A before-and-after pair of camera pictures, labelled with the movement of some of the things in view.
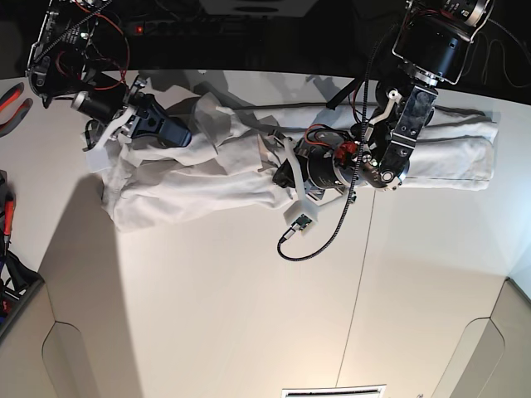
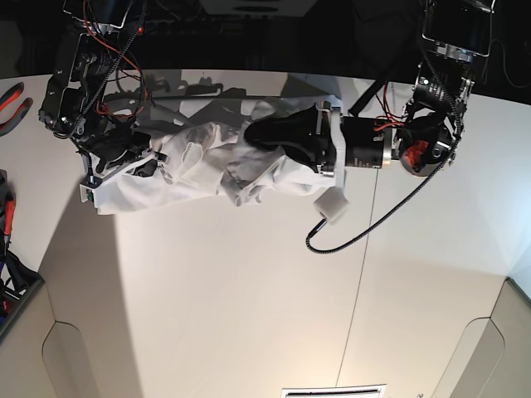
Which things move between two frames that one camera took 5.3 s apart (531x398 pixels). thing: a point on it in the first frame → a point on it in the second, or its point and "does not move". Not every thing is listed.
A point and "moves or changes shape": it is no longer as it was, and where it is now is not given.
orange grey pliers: (19, 115) does not move
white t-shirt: (227, 163) moves or changes shape
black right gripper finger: (284, 175) → (295, 128)
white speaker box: (257, 8) does not move
